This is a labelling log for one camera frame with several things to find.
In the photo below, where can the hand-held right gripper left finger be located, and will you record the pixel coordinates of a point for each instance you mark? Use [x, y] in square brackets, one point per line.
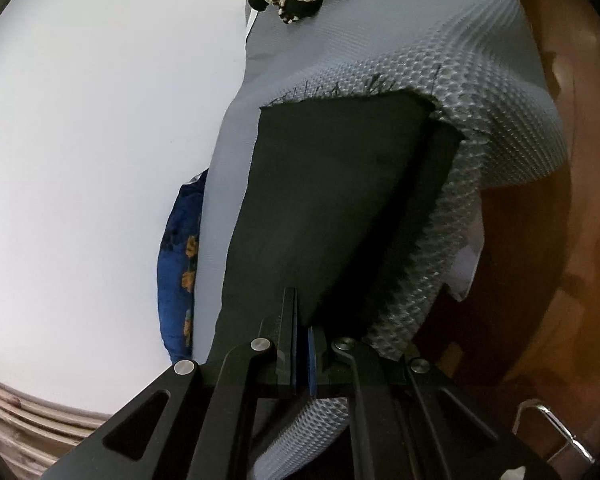
[286, 345]

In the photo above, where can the blue printed blanket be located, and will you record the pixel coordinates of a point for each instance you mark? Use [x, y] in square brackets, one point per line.
[175, 260]

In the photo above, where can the white bed sheet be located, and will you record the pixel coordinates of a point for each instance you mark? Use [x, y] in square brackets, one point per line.
[467, 270]

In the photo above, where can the grey mesh mattress mat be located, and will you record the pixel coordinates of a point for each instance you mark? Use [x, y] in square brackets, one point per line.
[380, 35]

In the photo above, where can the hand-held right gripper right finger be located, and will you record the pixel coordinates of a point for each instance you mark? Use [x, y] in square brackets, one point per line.
[313, 362]

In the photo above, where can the brown wooden furniture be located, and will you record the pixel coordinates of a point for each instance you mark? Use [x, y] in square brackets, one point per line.
[555, 260]

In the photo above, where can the beige ribbed panel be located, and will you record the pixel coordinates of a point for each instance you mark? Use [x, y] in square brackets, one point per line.
[20, 420]

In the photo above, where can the black pants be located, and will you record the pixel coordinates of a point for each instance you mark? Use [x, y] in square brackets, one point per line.
[330, 200]

